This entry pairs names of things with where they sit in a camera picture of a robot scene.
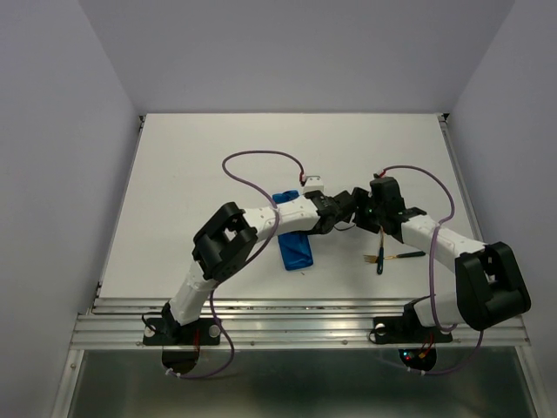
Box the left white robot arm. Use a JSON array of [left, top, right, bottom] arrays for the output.
[[161, 191, 356, 343]]

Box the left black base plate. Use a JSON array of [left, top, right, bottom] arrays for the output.
[[142, 317, 221, 347]]

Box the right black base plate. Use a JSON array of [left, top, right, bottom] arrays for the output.
[[367, 316, 453, 345]]

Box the gold spoon green handle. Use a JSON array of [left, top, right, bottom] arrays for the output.
[[376, 226, 385, 275]]

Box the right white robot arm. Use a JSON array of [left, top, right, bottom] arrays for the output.
[[352, 177, 532, 340]]

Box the gold fork green handle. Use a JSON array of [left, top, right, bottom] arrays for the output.
[[363, 251, 426, 264]]

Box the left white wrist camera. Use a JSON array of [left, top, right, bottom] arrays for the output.
[[302, 175, 325, 194]]

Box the blue cloth napkin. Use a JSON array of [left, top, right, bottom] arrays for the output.
[[272, 190, 313, 271]]

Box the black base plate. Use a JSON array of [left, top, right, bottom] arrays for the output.
[[142, 317, 221, 347], [367, 316, 453, 345]]

